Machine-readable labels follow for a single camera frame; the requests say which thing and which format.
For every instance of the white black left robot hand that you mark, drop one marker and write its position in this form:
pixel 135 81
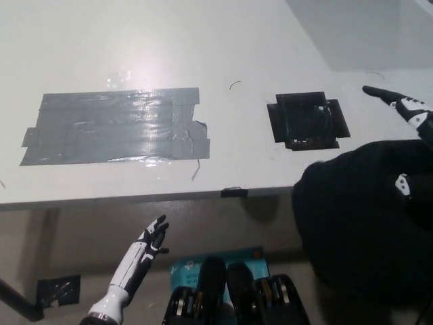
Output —
pixel 135 264

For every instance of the black metal bar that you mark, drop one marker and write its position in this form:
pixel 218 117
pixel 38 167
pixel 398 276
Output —
pixel 20 301

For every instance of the black tape square patch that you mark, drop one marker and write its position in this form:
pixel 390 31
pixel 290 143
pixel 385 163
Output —
pixel 304 122

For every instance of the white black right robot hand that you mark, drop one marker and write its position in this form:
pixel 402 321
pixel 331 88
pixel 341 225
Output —
pixel 411 108

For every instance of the crumpled black tape piece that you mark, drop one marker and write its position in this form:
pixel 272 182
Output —
pixel 59 291

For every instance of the teal printed box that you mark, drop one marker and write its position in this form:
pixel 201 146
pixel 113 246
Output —
pixel 250 257

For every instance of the black t-shirt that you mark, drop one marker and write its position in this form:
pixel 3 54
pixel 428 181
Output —
pixel 352 230

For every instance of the grey duct tape patch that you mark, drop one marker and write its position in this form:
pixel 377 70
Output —
pixel 111 128

